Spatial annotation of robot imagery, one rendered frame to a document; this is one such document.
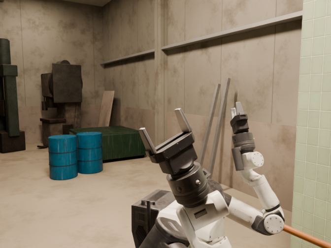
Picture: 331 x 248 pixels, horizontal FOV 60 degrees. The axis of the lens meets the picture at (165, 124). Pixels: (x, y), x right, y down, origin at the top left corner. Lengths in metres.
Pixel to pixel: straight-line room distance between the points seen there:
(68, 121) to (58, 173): 3.87
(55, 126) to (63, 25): 3.66
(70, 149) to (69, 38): 5.82
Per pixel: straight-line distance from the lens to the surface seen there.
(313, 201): 2.85
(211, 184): 1.27
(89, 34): 11.42
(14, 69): 9.57
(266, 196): 1.29
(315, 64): 2.72
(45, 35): 11.06
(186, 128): 0.69
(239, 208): 1.28
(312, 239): 1.42
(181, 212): 0.73
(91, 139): 6.44
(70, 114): 9.94
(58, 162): 6.24
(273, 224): 1.29
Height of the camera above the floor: 1.81
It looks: 7 degrees down
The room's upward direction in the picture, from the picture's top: straight up
